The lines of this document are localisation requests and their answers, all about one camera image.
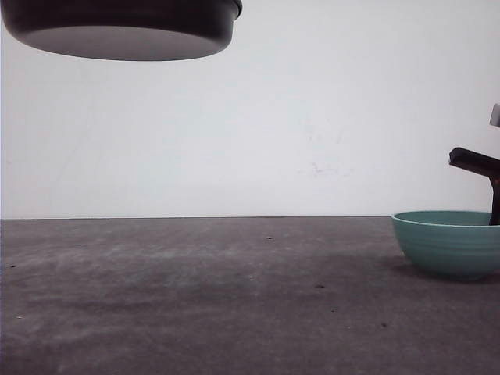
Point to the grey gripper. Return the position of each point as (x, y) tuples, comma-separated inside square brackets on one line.
[(483, 165)]

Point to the teal ceramic bowl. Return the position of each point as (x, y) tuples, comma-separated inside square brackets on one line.
[(458, 244)]

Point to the black frying pan green handle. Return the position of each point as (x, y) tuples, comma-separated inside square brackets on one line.
[(147, 30)]

